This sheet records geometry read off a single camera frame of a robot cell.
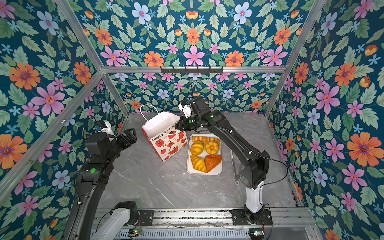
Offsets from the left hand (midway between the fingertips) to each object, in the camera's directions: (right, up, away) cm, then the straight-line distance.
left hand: (128, 128), depth 67 cm
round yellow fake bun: (+30, -13, +25) cm, 41 cm away
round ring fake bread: (+40, -13, +26) cm, 49 cm away
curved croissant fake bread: (+32, -21, +19) cm, 42 cm away
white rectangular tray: (+27, -25, +23) cm, 43 cm away
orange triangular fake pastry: (+39, -20, +21) cm, 49 cm away
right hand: (+21, +2, +5) cm, 21 cm away
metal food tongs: (+54, -30, +17) cm, 64 cm away
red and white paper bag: (+9, -1, +18) cm, 20 cm away
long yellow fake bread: (+36, -8, +34) cm, 50 cm away
